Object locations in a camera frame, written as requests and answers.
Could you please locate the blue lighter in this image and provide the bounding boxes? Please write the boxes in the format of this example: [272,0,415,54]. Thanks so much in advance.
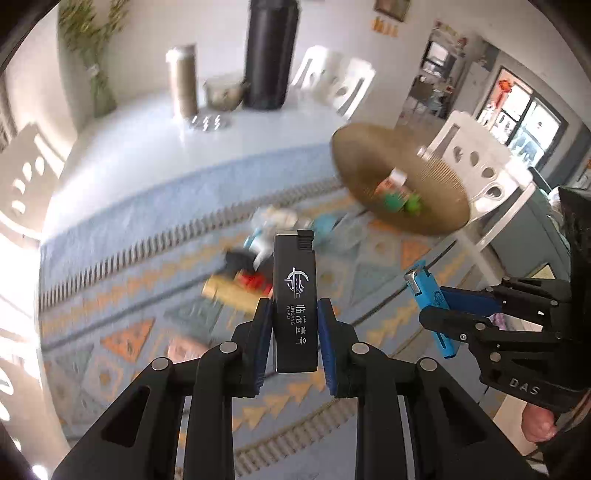
[404,260,459,359]

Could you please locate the teal plastic toy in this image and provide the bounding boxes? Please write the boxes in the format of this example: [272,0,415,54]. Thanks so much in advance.
[383,193,406,212]

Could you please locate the small white box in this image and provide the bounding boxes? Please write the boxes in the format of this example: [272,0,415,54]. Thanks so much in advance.
[389,169,408,186]

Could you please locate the light blue plastic toy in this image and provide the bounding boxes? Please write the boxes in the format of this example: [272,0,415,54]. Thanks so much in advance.
[311,214,338,241]

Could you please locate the yellow lighter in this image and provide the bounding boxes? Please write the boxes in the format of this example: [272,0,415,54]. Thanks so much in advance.
[201,275,267,314]

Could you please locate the red black haired figurine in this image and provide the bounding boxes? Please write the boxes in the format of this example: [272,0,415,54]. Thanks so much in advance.
[235,270,273,297]

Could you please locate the white plastic toy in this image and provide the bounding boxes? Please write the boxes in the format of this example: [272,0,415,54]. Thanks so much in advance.
[243,206,298,260]

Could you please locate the person right hand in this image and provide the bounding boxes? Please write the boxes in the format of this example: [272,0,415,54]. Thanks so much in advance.
[521,404,557,443]

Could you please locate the white chair near right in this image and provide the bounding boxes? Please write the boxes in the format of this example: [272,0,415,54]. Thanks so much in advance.
[423,111,536,285]

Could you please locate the white chair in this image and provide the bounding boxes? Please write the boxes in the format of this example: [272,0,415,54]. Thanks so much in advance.
[290,45,377,120]
[423,111,536,285]
[1,124,65,240]

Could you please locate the woven brown round basket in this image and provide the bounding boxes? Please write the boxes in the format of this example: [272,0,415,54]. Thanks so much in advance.
[331,123,471,236]

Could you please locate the patterned blue table mat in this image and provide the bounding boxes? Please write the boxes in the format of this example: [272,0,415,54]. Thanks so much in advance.
[38,142,509,480]

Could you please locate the white chair far right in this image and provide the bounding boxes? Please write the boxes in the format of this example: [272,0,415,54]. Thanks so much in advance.
[290,45,377,120]

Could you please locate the white chair far left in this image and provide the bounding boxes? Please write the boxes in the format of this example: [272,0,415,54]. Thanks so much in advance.
[1,124,65,240]

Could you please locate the tall black thermos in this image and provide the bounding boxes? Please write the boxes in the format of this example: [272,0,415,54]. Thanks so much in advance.
[243,0,300,110]

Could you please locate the beige steel thermos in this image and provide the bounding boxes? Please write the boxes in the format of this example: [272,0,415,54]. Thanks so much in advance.
[165,44,198,119]

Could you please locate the glass vase with plant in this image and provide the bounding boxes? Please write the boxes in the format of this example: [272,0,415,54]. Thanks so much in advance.
[58,0,129,118]

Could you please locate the framed wall pictures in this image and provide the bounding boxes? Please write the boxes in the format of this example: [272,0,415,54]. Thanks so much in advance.
[374,0,411,22]

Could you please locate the glass bowl with handle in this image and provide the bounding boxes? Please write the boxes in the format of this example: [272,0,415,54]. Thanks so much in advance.
[204,77,249,112]

